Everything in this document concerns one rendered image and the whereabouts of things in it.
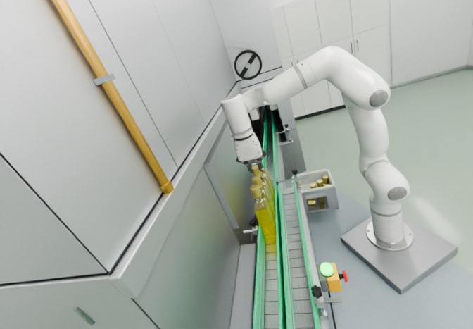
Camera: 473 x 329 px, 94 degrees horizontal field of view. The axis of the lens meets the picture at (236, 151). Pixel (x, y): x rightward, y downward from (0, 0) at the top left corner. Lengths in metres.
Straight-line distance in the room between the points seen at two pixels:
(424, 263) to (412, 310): 0.20
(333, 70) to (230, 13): 1.17
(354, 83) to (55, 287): 0.88
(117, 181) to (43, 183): 0.13
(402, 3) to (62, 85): 5.40
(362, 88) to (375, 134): 0.21
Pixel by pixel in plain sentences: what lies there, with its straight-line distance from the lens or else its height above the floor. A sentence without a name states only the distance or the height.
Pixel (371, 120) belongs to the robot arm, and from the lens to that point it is 0.92.
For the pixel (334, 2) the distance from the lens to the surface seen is 4.70.
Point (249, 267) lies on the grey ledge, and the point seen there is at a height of 1.05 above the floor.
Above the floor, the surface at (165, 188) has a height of 1.58.
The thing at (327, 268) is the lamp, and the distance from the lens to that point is 0.96.
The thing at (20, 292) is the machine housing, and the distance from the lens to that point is 0.66.
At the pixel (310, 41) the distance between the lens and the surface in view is 4.63.
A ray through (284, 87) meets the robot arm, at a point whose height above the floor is 1.65.
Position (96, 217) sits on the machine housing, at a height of 1.66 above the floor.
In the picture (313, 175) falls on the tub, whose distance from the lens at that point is 1.43.
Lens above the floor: 1.82
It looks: 25 degrees down
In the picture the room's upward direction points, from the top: 21 degrees counter-clockwise
